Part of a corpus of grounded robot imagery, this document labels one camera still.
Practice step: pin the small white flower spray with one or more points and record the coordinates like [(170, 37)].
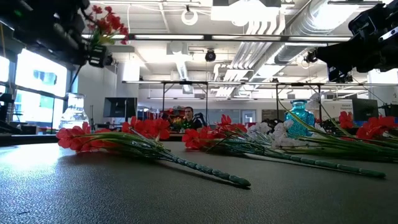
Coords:
[(259, 127)]

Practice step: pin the white wall sign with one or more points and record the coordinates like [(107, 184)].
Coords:
[(342, 109)]

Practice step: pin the black background metal frame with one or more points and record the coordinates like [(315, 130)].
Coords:
[(206, 93)]

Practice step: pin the small red flower spray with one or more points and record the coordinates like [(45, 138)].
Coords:
[(373, 126)]

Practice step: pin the blue glass vase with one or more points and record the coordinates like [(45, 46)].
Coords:
[(298, 124)]

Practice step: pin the black table mat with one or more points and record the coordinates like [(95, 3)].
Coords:
[(93, 199)]

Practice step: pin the silver ventilation duct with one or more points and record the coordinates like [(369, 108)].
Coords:
[(311, 25)]

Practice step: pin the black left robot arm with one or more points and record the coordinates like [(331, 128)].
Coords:
[(25, 25)]

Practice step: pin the person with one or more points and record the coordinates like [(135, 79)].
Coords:
[(191, 119)]

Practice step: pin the black LED light bar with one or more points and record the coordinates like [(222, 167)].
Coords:
[(208, 37)]

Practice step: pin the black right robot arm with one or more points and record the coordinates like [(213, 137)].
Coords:
[(373, 21)]

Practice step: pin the clear glass vase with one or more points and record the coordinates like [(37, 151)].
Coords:
[(74, 115)]

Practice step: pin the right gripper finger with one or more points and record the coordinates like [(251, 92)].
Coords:
[(331, 56)]

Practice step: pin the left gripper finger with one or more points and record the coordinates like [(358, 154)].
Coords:
[(98, 57)]

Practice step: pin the large window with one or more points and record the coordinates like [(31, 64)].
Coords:
[(40, 74)]

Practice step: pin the white artificial flower bunch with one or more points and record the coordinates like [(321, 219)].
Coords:
[(281, 140)]

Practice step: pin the black background robot arm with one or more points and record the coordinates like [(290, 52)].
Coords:
[(201, 118)]

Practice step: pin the black computer monitor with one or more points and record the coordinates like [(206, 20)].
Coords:
[(119, 107), (365, 109)]

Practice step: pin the black tripod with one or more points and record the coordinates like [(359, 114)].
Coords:
[(92, 118)]

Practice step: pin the red storage shelf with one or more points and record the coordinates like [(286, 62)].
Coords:
[(172, 113)]

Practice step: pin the black ceiling camera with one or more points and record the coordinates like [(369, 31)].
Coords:
[(210, 55), (109, 59)]

